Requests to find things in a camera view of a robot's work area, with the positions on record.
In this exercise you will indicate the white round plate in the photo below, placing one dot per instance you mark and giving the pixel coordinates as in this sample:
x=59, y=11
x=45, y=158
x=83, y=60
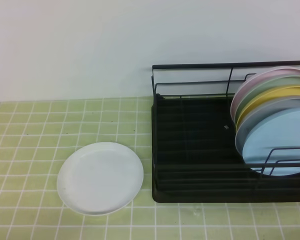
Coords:
x=100, y=178

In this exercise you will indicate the grey plate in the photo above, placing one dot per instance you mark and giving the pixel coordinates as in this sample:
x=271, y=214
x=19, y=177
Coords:
x=260, y=113

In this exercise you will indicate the green plate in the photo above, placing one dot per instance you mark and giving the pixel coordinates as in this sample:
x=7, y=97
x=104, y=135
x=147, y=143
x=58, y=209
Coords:
x=268, y=84

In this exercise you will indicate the yellow plate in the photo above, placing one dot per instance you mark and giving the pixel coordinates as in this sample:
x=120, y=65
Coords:
x=268, y=95

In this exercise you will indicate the light blue plate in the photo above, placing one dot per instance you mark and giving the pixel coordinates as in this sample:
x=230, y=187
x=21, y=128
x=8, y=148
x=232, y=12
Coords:
x=275, y=140

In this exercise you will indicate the pink plate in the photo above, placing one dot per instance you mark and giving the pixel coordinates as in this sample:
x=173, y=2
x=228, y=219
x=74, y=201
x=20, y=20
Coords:
x=256, y=79

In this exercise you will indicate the black wire dish rack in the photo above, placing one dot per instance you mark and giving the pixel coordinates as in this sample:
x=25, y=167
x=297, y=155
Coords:
x=194, y=156

